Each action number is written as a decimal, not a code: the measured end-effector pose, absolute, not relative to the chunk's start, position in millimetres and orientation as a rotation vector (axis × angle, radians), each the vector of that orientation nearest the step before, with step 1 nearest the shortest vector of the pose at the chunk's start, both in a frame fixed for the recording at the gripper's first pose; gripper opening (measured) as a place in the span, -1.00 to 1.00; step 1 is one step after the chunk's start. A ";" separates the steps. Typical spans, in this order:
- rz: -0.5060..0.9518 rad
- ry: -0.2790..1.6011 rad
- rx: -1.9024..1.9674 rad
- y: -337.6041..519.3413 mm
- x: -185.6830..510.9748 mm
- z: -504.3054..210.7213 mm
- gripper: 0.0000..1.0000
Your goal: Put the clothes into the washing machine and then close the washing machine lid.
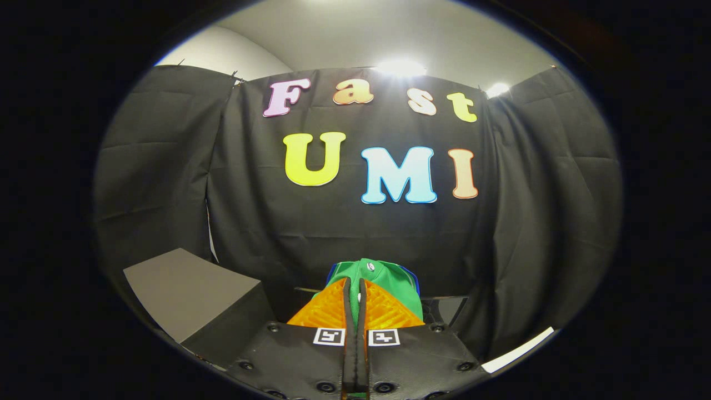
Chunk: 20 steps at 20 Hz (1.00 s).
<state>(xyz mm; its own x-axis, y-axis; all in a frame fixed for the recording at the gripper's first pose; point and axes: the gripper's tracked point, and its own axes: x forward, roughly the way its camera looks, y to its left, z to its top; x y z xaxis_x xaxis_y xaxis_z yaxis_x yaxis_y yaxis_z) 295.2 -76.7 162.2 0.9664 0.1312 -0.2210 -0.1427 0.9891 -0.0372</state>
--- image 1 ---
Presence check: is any green polo shirt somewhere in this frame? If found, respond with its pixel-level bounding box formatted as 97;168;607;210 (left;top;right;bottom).
325;258;424;323

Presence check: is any dark cabinet with beige door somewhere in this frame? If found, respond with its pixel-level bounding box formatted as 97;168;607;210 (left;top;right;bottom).
123;248;277;368

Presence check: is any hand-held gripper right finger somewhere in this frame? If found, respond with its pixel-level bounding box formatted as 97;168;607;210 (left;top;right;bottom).
358;278;492;400

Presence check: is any ceiling light above backdrop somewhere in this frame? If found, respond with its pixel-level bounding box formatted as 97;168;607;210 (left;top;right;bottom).
375;58;427;78

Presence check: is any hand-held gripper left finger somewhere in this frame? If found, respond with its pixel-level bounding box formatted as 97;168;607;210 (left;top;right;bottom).
225;278;357;400

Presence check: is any white flat board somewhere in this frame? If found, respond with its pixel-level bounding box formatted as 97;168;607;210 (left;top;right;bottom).
481;327;555;374

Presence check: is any black backdrop cloth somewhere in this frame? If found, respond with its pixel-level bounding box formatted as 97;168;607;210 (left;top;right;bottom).
93;64;623;362

